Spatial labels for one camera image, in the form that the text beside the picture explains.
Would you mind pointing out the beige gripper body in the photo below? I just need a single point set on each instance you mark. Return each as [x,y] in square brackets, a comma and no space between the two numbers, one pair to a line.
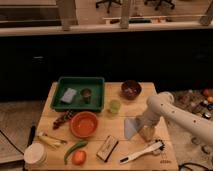
[145,128]

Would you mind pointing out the grey blue towel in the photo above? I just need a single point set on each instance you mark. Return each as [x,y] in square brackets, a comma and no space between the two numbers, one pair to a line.
[131,127]

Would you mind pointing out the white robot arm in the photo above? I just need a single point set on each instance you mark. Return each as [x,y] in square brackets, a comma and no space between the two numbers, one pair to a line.
[162,105]

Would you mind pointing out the dark brown bowl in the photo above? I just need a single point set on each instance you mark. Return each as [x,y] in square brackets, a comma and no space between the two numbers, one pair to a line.
[131,89]

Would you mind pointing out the red orange bowl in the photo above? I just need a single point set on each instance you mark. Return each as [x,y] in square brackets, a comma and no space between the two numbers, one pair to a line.
[83,124]

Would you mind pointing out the wooden block eraser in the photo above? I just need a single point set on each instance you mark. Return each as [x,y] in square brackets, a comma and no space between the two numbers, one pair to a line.
[107,148]

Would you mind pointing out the green chili pepper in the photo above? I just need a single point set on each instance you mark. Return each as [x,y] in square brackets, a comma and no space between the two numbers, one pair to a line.
[76,146]

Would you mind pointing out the metal cup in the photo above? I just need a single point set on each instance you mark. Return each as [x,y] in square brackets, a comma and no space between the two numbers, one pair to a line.
[86,94]

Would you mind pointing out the orange tomato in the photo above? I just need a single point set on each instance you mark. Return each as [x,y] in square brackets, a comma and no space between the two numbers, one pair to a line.
[79,157]

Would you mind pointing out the dark red dried pepper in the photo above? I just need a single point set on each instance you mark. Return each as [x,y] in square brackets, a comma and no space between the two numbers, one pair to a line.
[62,119]

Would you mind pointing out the green plastic tray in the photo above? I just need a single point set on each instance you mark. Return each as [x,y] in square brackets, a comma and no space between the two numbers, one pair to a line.
[95,84]

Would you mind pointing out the grey sponge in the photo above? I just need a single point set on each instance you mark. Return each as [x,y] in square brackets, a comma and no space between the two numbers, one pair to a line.
[68,95]

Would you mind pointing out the yellow corn husk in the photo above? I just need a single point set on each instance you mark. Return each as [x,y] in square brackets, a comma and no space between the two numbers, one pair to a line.
[51,141]

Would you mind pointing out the white round lid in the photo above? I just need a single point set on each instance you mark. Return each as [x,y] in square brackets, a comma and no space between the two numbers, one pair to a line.
[35,154]

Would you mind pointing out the black office chair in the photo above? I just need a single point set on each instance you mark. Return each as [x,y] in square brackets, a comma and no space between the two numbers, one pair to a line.
[109,2]

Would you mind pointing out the white handled brush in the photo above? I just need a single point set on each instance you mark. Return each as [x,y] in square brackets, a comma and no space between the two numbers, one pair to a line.
[157,145]

